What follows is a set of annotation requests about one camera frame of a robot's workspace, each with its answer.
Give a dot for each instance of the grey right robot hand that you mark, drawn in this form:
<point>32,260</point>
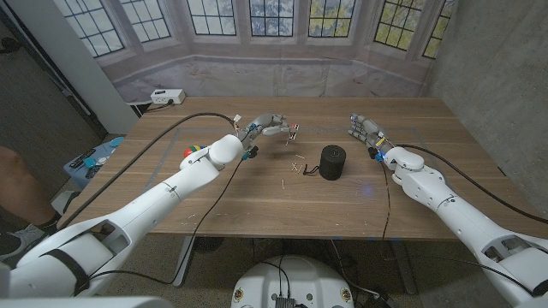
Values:
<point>368,130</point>

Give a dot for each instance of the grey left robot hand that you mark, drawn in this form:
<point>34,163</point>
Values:
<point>265,124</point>

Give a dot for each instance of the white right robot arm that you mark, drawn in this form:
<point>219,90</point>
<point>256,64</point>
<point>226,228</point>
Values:
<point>462,214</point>

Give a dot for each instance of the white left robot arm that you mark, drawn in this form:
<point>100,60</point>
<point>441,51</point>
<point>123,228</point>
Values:
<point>150,201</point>

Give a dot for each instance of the black cylindrical speaker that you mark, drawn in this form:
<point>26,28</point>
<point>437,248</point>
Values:
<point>332,160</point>

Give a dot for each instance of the colourful wooden maraca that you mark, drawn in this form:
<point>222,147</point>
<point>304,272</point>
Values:
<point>193,149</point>

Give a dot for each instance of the printed window backdrop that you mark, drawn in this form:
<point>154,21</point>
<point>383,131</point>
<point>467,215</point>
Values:
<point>274,77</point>

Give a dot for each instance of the white power strip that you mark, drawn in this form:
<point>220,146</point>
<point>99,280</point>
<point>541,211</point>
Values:
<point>167,96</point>

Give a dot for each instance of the black round floor fan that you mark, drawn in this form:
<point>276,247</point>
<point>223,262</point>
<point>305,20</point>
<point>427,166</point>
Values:
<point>210,244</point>

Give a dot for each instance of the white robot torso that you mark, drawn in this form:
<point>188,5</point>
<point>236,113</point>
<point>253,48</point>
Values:
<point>295,278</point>

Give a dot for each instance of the white table leg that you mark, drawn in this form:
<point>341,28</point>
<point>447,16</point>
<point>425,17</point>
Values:
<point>184,261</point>

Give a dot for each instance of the blue tray with remote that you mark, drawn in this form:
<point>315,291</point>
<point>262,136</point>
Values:
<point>94,160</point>

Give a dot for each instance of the black sock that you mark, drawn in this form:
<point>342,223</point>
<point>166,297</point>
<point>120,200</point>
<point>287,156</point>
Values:
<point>49,223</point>

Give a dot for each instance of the grey sneaker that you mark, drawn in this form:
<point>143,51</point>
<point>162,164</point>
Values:
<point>17,241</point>

